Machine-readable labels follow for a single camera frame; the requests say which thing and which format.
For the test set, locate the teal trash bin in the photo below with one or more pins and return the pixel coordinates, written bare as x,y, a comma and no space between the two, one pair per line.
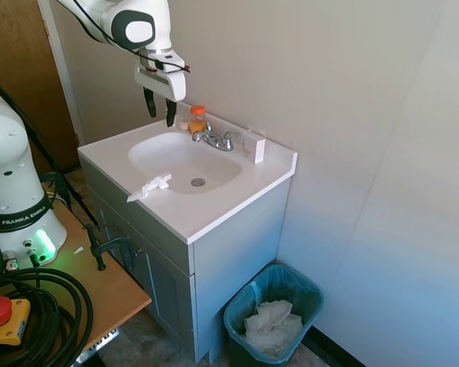
237,313

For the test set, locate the orange lid bottle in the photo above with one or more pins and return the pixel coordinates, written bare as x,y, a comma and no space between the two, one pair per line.
197,120

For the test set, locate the chrome faucet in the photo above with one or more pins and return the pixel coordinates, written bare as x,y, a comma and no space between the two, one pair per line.
218,139

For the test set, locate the grey vanity cabinet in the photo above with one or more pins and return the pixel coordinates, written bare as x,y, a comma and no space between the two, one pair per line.
222,275

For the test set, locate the metal sink drain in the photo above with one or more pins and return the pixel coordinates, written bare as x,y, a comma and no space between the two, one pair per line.
197,182

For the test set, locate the desk height control panel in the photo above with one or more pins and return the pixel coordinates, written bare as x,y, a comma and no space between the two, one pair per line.
105,338

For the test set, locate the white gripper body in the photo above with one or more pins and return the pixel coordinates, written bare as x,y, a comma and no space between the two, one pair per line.
164,86

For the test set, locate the white cardboard box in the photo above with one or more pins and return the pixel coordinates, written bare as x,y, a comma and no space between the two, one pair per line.
258,150

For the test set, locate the white sink countertop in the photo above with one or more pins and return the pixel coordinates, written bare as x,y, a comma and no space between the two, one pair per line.
233,199

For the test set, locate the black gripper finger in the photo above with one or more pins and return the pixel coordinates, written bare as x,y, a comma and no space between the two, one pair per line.
170,114
150,103

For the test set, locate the black baseboard strip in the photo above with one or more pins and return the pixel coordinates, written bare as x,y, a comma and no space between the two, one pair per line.
336,346

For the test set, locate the small white paper scrap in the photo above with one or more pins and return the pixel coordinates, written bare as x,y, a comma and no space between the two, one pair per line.
79,250

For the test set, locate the crumpled white paper waste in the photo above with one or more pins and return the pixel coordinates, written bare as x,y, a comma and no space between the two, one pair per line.
271,325

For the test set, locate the small white round jar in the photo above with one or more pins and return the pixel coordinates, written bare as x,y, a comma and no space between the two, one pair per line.
184,124

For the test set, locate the brown wooden door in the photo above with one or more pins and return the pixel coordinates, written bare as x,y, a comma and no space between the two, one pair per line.
23,57

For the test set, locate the white tissue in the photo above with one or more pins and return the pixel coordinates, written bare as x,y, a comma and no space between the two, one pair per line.
153,186

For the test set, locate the black screw clamp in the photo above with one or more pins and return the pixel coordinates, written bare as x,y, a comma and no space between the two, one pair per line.
114,244

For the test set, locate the yellow emergency stop button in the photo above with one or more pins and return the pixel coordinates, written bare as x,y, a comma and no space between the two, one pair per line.
4,317

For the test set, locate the white door frame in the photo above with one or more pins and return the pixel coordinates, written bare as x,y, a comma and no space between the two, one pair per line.
63,65

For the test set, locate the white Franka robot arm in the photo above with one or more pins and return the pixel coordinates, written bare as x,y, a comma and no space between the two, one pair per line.
7,153

